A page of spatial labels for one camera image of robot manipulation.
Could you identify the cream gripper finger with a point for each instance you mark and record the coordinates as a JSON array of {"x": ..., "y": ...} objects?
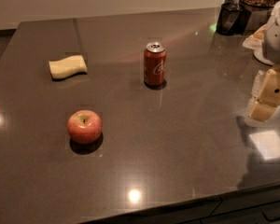
[{"x": 265, "y": 95}]

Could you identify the red apple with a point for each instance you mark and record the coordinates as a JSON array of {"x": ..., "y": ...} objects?
[{"x": 84, "y": 127}]

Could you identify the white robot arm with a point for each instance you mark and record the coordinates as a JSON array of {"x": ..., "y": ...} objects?
[{"x": 270, "y": 46}]

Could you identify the white plate with food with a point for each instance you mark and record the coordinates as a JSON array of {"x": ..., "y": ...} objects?
[{"x": 254, "y": 42}]

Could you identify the black container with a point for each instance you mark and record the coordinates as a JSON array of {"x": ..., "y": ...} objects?
[{"x": 232, "y": 20}]

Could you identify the red soda can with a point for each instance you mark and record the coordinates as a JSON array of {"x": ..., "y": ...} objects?
[{"x": 154, "y": 63}]

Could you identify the yellow sponge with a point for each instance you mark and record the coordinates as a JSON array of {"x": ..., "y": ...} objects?
[{"x": 67, "y": 67}]

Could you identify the black drawer handle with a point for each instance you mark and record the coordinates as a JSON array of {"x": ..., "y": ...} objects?
[{"x": 272, "y": 215}]

